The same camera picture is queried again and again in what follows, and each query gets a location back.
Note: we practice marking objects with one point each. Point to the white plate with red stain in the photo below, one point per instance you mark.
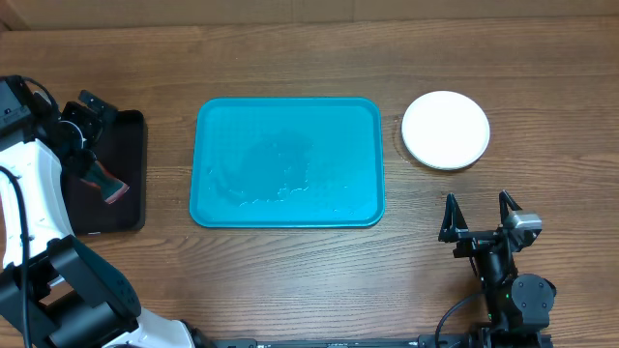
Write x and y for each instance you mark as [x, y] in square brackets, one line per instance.
[445, 130]

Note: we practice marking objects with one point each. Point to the black rectangular water tray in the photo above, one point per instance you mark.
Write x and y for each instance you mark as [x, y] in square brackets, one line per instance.
[122, 150]

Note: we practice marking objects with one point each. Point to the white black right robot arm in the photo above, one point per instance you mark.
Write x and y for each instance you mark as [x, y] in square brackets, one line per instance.
[518, 305]

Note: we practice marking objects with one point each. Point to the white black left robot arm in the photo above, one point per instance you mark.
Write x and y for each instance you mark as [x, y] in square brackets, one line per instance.
[56, 291]

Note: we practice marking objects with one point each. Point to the teal plastic serving tray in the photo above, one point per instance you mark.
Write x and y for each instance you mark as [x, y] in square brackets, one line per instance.
[288, 163]

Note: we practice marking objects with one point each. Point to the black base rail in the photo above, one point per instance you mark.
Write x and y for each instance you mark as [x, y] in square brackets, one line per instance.
[422, 341]

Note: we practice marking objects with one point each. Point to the pink green scrub sponge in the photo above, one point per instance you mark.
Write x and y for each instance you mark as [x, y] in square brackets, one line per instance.
[99, 177]

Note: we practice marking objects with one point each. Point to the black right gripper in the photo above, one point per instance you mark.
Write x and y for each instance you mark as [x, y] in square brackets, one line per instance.
[455, 223]

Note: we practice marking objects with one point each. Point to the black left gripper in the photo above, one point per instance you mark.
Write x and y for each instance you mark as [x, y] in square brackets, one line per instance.
[81, 161]

